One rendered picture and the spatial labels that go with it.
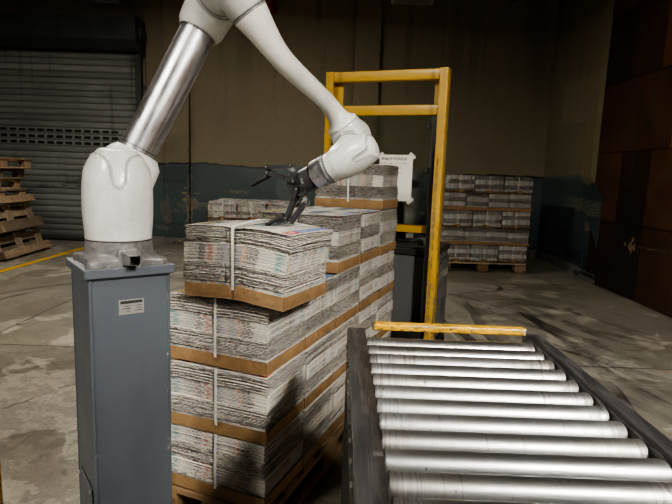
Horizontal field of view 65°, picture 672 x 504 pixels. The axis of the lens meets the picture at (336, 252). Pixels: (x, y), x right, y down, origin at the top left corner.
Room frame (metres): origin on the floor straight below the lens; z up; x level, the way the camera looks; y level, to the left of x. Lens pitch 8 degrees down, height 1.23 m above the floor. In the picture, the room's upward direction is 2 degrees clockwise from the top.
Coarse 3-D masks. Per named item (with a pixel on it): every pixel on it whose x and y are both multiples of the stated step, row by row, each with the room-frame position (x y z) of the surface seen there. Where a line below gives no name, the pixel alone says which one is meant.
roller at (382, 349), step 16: (384, 352) 1.28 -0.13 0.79; (400, 352) 1.28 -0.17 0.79; (416, 352) 1.28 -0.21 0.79; (432, 352) 1.28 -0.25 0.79; (448, 352) 1.28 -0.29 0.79; (464, 352) 1.28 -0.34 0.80; (480, 352) 1.28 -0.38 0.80; (496, 352) 1.29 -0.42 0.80; (512, 352) 1.29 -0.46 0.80; (528, 352) 1.29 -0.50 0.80
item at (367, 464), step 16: (352, 336) 1.37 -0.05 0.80; (352, 352) 1.24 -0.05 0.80; (368, 352) 1.25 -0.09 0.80; (352, 368) 1.13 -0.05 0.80; (368, 368) 1.13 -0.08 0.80; (352, 384) 1.04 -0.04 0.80; (368, 384) 1.04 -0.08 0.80; (352, 400) 0.96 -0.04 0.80; (368, 400) 0.96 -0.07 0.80; (352, 416) 0.89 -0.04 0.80; (368, 416) 0.89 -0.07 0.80; (352, 432) 0.83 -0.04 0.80; (368, 432) 0.84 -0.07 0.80; (352, 448) 0.78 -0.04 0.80; (368, 448) 0.78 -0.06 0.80; (352, 464) 0.75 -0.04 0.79; (368, 464) 0.74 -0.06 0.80; (384, 464) 0.74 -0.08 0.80; (352, 480) 0.73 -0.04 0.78; (368, 480) 0.69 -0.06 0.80; (384, 480) 0.69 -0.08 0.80; (352, 496) 0.70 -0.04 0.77; (368, 496) 0.66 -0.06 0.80; (384, 496) 0.66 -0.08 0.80
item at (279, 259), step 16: (272, 224) 1.69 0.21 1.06; (288, 224) 1.72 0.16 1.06; (304, 224) 1.76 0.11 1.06; (256, 240) 1.53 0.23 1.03; (272, 240) 1.51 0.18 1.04; (288, 240) 1.48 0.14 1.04; (304, 240) 1.56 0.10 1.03; (320, 240) 1.65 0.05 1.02; (256, 256) 1.52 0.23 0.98; (272, 256) 1.50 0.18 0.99; (288, 256) 1.49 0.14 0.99; (304, 256) 1.58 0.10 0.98; (320, 256) 1.68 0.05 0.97; (256, 272) 1.52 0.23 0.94; (272, 272) 1.50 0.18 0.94; (288, 272) 1.50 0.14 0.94; (304, 272) 1.59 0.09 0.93; (320, 272) 1.70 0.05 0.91; (256, 288) 1.52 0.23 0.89; (272, 288) 1.50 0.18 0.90; (288, 288) 1.51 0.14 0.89; (304, 288) 1.60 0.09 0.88
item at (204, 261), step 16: (192, 224) 1.62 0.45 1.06; (208, 224) 1.61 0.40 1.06; (224, 224) 1.62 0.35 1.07; (192, 240) 1.63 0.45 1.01; (208, 240) 1.60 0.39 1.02; (224, 240) 1.57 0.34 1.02; (192, 256) 1.62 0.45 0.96; (208, 256) 1.60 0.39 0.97; (224, 256) 1.57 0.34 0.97; (192, 272) 1.61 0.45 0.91; (208, 272) 1.59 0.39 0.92; (224, 272) 1.57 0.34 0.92
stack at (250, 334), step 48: (336, 288) 2.09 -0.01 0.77; (192, 336) 1.65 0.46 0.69; (240, 336) 1.58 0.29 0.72; (288, 336) 1.69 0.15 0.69; (336, 336) 2.10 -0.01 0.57; (192, 384) 1.66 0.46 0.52; (240, 384) 1.58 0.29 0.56; (288, 384) 1.69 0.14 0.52; (336, 384) 2.13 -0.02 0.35; (192, 432) 1.66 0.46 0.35; (288, 432) 1.71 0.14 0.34; (336, 432) 2.13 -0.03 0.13; (240, 480) 1.59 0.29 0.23
